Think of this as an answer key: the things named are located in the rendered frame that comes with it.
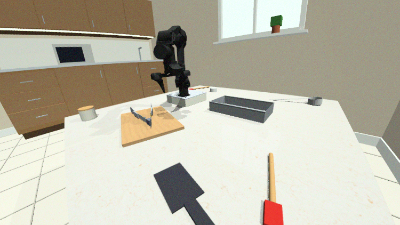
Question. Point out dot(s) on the grey cylindrical canister with wooden lid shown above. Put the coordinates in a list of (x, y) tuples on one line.
[(87, 113)]

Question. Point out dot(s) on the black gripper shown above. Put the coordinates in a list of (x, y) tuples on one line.
[(158, 76)]

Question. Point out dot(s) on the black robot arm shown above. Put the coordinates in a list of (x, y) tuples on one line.
[(164, 50)]

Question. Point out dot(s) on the light wooden board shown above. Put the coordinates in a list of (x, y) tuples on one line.
[(135, 130)]

